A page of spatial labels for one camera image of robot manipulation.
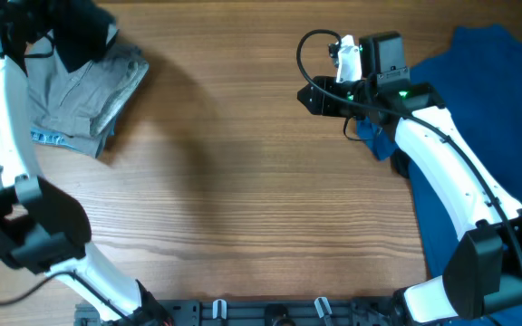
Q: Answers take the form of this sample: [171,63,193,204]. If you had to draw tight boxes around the dark green shorts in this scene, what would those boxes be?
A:
[53,0,115,72]

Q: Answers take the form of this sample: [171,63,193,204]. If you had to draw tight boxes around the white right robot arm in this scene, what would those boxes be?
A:
[297,76,522,325]

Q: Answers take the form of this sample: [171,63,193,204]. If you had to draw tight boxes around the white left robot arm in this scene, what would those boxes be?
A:
[0,1,174,325]

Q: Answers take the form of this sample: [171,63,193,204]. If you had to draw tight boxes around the blue polo shirt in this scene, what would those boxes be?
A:
[355,23,522,326]

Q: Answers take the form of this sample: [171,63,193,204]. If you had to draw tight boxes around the folded light blue jeans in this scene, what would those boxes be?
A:
[30,119,117,152]

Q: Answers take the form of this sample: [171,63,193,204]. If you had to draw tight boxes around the folded grey shorts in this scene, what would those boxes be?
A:
[26,42,150,158]

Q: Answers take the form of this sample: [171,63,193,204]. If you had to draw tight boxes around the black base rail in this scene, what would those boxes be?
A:
[73,296,401,326]

